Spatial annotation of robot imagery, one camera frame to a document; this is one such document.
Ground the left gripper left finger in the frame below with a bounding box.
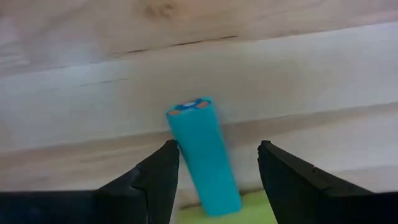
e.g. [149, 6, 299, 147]
[0, 139, 180, 224]

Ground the yellow-green marker pen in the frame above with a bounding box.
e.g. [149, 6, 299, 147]
[177, 189, 278, 224]

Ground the teal mouse-face block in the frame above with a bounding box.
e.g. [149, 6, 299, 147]
[165, 96, 243, 217]

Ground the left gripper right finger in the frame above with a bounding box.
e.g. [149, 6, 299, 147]
[257, 139, 398, 224]

